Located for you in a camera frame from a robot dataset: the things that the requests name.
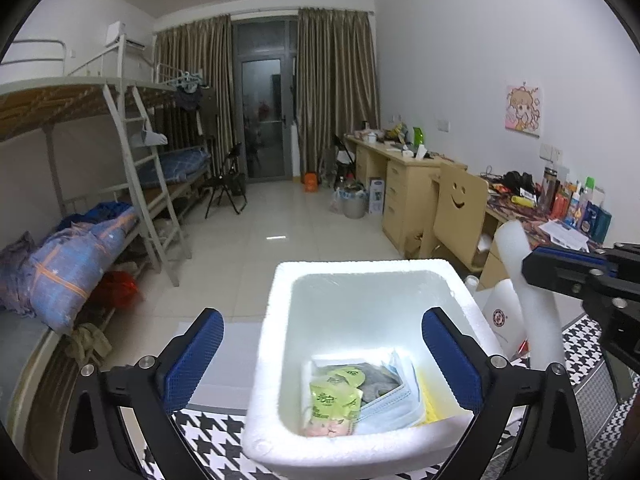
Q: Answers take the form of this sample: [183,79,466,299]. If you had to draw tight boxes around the blue face masks stack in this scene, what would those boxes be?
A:
[352,349,427,436]

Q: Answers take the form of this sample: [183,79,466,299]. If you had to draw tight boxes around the green snack packet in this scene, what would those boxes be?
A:
[309,366,366,422]

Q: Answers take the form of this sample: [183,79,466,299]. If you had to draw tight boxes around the white tissue cloth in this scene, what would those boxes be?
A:
[303,362,401,437]

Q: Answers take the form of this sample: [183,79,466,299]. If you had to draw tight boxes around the white papers on desk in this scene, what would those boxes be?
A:
[539,220,589,252]

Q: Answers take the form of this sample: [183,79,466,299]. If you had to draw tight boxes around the white paper bag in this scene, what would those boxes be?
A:
[475,278,526,361]

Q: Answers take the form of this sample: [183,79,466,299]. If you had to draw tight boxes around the houndstooth table runner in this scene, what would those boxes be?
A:
[174,315,632,479]

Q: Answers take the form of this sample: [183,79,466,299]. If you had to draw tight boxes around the wooden smiley chair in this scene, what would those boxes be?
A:
[419,164,489,273]

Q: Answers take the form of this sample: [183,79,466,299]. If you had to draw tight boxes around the light wooden desk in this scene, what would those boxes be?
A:
[344,134,554,289]

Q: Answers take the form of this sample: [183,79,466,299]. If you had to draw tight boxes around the blue orange plaid quilt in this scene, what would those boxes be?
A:
[1,202,138,335]

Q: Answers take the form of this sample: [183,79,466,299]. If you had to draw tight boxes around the white styrofoam box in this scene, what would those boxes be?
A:
[242,259,501,479]

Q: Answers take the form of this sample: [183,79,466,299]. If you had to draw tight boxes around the white carton box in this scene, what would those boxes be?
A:
[368,179,385,214]

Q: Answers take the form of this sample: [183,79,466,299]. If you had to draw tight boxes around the grey trash bin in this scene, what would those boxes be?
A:
[341,183,368,220]

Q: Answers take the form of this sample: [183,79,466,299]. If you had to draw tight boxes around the orange bucket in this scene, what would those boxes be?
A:
[303,172,319,193]

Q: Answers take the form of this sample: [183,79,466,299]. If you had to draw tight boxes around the black folding chair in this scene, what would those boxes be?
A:
[205,142,248,218]

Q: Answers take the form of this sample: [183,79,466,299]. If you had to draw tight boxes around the white metal bunk bed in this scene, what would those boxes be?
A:
[0,34,216,286]

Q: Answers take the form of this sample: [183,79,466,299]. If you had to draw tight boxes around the right brown curtain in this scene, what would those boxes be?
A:
[295,8,380,174]

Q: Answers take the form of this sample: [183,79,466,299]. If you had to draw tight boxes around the brown curtain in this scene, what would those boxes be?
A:
[154,15,236,168]
[295,8,380,174]

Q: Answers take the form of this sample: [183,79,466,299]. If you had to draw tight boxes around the glass balcony door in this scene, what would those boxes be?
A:
[232,15,297,182]

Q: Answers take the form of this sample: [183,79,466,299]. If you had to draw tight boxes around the left brown curtain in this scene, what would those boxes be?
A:
[154,15,236,168]

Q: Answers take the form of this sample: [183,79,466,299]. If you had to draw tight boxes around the white air conditioner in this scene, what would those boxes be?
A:
[105,21,148,50]

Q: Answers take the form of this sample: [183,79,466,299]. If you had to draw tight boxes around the anime girl wall poster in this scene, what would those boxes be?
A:
[504,82,542,136]

